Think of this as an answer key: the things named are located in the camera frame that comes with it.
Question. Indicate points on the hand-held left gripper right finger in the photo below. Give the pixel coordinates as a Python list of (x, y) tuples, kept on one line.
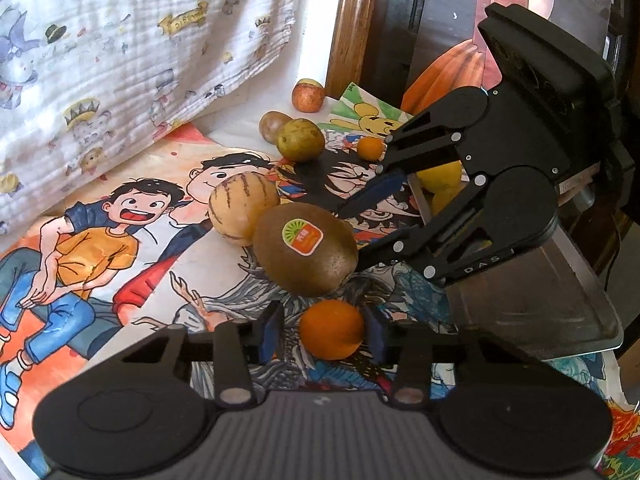
[(375, 335)]

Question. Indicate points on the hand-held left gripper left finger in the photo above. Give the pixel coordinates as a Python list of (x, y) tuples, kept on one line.
[(272, 335)]

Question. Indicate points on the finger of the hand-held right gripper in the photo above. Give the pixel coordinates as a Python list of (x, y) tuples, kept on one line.
[(400, 247), (372, 192)]

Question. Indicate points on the orange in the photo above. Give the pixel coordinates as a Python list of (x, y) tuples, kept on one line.
[(331, 330)]

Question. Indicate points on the brown kiwi with sticker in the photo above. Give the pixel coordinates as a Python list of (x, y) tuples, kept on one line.
[(305, 255)]

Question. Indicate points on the green-brown speckled pear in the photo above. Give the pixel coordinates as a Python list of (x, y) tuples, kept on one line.
[(300, 140)]

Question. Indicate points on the metal tray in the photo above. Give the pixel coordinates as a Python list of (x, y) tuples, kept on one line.
[(535, 295)]

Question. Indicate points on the small tangerine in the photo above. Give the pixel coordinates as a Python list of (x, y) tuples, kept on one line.
[(370, 149)]

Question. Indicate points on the dragon cartoon drawing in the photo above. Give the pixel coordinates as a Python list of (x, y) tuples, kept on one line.
[(400, 295)]

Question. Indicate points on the yellow bear drawing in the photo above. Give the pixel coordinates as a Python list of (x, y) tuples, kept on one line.
[(365, 115)]

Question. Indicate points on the orange dress woman poster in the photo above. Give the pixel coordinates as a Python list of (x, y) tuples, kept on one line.
[(450, 45)]

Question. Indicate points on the red apple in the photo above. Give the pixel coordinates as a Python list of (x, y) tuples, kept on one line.
[(308, 97)]

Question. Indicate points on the brown passion fruit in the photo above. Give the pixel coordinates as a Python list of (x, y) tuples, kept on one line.
[(270, 125)]

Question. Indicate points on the small yellow fruit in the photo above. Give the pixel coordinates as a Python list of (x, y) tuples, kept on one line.
[(310, 82)]

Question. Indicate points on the striped pepino melon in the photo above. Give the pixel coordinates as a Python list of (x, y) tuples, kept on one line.
[(240, 205)]

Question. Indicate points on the white printed blanket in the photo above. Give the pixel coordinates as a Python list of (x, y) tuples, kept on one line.
[(125, 50)]

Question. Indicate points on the black frame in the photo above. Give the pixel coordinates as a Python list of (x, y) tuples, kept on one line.
[(395, 25)]

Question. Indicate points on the wooden frame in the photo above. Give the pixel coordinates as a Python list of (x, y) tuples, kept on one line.
[(352, 25)]

